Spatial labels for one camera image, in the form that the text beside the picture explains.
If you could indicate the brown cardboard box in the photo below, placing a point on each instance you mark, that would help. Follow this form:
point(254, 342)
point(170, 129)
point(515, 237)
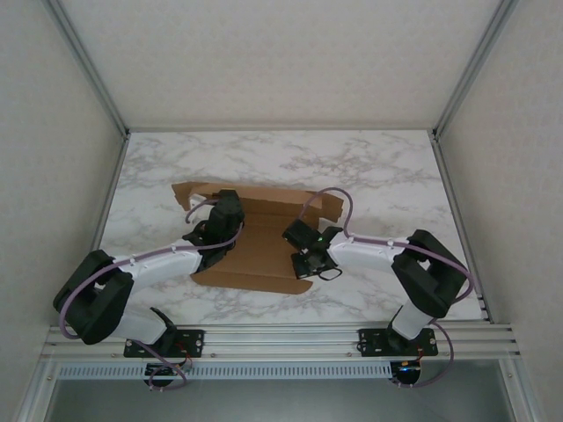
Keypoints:
point(264, 246)

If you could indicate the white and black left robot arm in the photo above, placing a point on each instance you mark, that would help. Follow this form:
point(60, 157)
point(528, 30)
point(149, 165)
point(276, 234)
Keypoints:
point(154, 268)

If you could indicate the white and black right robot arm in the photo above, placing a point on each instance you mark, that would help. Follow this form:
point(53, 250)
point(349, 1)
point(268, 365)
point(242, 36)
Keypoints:
point(365, 250)

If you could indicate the small circuit board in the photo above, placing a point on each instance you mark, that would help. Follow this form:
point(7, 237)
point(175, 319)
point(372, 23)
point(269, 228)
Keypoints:
point(407, 371)
point(165, 371)

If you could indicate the wide aluminium mounting rail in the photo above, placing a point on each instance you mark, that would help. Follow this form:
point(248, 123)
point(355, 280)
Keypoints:
point(281, 340)

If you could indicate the thin aluminium table rail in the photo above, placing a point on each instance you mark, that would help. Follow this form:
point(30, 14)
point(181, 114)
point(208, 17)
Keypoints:
point(281, 129)

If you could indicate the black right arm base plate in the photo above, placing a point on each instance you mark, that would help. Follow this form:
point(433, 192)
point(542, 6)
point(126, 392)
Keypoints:
point(374, 343)

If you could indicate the aluminium table side rail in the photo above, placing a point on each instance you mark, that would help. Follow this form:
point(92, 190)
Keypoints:
point(446, 176)
point(115, 176)

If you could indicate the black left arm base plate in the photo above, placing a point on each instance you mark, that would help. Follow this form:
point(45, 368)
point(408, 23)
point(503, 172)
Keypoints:
point(193, 343)

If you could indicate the aluminium frame post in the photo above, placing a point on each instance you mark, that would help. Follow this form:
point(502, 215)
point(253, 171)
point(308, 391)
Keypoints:
point(91, 66)
point(473, 66)

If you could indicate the aluminium lower frame bar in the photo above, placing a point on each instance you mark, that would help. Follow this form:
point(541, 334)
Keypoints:
point(521, 391)
point(35, 395)

